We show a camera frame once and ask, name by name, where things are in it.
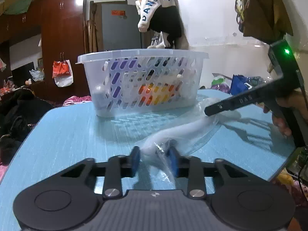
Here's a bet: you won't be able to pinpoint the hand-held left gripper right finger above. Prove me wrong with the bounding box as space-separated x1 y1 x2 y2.
167 140 251 200

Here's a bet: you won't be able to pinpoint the person's right hand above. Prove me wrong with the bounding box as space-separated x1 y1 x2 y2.
263 90 308 137

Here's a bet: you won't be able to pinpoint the red white plastic bag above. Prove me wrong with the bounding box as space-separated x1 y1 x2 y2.
52 60 73 87

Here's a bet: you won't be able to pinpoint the clear plastic bag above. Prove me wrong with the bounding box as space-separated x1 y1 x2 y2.
141 96 223 182

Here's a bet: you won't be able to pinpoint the black clothing pile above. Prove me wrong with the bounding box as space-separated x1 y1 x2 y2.
0 89 54 159

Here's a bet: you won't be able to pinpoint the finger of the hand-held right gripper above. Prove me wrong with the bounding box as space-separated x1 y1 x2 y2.
204 100 237 117

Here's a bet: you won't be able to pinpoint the green cloth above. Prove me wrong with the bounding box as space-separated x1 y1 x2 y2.
5 0 60 15

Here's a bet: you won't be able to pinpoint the white black hanging hoodie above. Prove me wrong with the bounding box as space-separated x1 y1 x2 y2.
135 0 190 51

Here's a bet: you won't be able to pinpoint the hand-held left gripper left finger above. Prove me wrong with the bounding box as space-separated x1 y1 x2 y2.
59 146 140 199

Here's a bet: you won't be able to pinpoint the green hangers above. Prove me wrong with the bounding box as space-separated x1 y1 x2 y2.
234 0 246 33

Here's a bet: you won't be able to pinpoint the wooden boards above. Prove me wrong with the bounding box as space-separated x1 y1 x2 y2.
87 1 103 53

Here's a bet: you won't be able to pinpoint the purple printed bag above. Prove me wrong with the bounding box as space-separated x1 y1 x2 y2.
211 77 231 93

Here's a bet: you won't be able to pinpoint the pink floral blanket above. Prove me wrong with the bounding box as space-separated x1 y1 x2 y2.
63 95 93 107

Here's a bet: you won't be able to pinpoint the blue tote bag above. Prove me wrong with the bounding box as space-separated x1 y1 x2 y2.
230 74 253 95

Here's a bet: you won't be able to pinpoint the brown wooden wardrobe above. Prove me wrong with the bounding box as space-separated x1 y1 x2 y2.
0 0 90 104

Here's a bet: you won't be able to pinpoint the olive hanging garment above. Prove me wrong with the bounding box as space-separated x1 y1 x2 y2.
242 0 294 45

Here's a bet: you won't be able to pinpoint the white plastic basket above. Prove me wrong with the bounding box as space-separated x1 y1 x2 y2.
75 49 209 118

